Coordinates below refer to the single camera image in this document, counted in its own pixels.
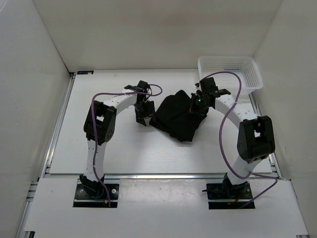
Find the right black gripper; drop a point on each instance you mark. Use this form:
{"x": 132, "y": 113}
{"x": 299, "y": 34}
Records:
{"x": 192, "y": 107}

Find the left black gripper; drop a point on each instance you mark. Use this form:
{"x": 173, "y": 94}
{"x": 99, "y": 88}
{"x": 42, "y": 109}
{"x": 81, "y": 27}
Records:
{"x": 140, "y": 117}

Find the black shorts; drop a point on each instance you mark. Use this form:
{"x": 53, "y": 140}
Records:
{"x": 173, "y": 117}

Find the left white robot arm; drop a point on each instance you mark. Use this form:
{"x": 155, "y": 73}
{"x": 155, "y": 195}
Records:
{"x": 99, "y": 128}

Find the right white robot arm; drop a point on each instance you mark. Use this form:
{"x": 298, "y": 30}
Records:
{"x": 255, "y": 139}

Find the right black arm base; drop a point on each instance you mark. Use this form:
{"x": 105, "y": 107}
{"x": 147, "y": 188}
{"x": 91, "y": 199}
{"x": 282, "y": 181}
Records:
{"x": 225, "y": 196}

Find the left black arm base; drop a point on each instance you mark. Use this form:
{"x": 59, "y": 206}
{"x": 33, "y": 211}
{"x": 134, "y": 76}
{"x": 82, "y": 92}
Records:
{"x": 92, "y": 194}

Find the white plastic mesh basket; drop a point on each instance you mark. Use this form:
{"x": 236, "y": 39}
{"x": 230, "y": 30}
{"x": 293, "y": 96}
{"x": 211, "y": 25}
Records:
{"x": 236, "y": 71}

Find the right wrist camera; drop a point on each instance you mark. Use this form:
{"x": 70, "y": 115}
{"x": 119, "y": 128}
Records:
{"x": 207, "y": 85}

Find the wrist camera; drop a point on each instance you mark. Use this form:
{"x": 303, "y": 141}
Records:
{"x": 207, "y": 85}
{"x": 141, "y": 87}

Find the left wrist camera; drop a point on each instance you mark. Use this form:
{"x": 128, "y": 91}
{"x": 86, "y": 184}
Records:
{"x": 141, "y": 87}

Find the right aluminium frame rail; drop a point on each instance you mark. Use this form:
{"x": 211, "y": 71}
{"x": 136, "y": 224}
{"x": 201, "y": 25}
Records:
{"x": 272, "y": 157}

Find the aluminium frame rail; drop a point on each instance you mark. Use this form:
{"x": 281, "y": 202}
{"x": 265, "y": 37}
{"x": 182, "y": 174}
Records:
{"x": 272, "y": 157}
{"x": 151, "y": 176}
{"x": 46, "y": 161}

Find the front aluminium frame rail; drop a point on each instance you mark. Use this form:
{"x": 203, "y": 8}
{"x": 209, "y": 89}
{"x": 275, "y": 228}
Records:
{"x": 151, "y": 176}

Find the left aluminium frame rail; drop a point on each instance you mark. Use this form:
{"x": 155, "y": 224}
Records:
{"x": 46, "y": 161}

